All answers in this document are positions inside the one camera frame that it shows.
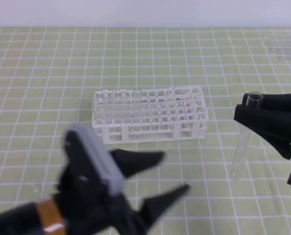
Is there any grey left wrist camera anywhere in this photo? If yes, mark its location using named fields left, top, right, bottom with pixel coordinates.
left=65, top=125, right=124, bottom=196

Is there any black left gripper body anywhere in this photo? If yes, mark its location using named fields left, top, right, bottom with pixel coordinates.
left=54, top=134, right=136, bottom=235

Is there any white plastic test tube rack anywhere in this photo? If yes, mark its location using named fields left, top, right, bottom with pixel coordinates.
left=90, top=86, right=209, bottom=144

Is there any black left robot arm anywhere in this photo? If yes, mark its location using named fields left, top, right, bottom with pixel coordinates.
left=0, top=131, right=190, bottom=235

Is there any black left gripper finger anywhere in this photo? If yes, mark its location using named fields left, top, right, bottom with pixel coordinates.
left=133, top=184, right=191, bottom=235
left=110, top=149, right=165, bottom=178

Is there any clear glass test tube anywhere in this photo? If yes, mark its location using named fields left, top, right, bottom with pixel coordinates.
left=230, top=92, right=263, bottom=180

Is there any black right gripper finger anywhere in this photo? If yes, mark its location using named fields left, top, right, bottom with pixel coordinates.
left=234, top=104, right=291, bottom=160
left=242, top=93, right=291, bottom=127

